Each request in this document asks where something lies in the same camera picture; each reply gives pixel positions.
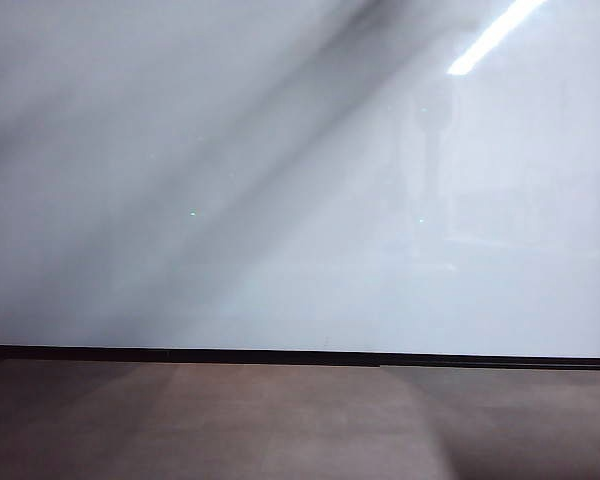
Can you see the white whiteboard with black frame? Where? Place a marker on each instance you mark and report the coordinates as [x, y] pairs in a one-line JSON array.
[[300, 175]]

